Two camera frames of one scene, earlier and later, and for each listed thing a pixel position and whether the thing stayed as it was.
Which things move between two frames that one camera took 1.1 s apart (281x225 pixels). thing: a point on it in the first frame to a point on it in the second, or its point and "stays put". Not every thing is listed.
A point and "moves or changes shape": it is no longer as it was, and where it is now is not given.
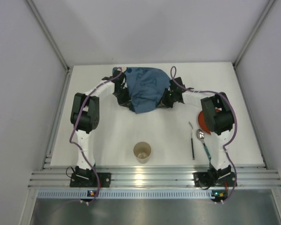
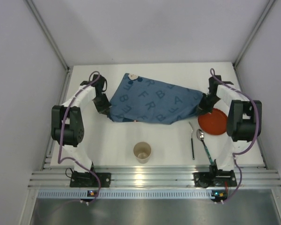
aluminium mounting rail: [156, 176] stays put
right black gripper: [165, 101] to [203, 106]
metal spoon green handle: [200, 135] stays put
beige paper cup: [142, 150] stays put
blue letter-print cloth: [145, 85] moves or changes shape
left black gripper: [125, 98] to [104, 107]
